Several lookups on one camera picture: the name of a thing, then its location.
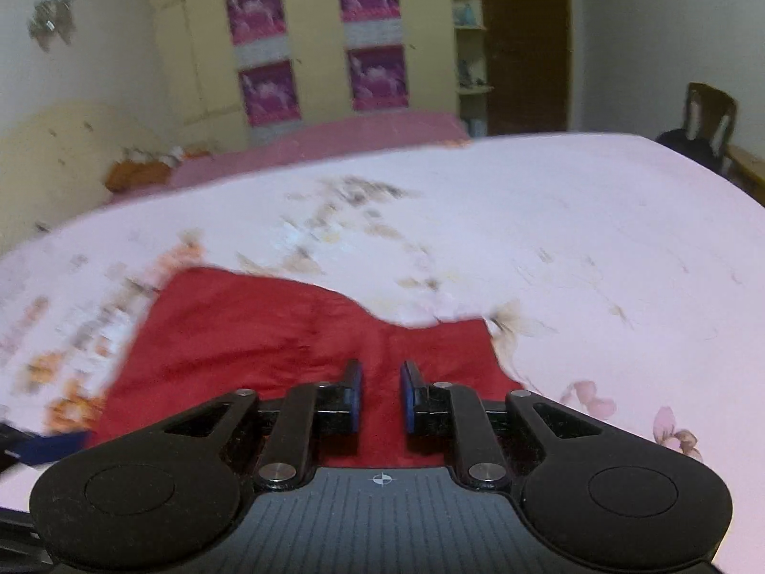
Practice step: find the cream corner shelf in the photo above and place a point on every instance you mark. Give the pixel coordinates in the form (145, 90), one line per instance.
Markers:
(469, 24)

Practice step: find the pink bed sheet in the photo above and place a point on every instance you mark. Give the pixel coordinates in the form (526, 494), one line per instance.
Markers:
(358, 137)

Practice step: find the wooden chair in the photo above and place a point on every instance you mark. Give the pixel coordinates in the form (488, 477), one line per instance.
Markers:
(708, 119)

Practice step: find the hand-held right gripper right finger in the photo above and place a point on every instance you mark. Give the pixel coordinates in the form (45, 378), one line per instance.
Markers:
(408, 397)

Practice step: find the wall ornament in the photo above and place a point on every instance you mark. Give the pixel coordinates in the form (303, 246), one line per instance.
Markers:
(52, 9)

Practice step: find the cream wardrobe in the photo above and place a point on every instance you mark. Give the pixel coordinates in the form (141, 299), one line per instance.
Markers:
(317, 72)

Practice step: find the wooden desk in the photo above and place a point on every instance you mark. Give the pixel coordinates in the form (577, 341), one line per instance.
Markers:
(750, 170)

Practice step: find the brown wooden door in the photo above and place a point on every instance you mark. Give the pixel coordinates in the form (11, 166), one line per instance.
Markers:
(526, 42)

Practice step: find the cream headboard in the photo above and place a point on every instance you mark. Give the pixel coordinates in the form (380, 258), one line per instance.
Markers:
(60, 161)

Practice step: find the orange stuffed toy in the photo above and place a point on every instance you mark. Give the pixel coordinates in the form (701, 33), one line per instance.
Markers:
(137, 173)

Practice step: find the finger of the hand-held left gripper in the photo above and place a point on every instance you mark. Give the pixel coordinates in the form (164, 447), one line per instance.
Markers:
(51, 447)

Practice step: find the white floral blanket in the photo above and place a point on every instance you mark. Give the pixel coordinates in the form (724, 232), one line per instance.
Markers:
(568, 221)

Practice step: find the red puffer jacket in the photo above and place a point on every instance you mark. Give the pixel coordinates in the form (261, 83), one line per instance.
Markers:
(239, 335)

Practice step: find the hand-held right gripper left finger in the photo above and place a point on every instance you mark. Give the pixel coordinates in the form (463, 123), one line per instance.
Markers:
(357, 397)

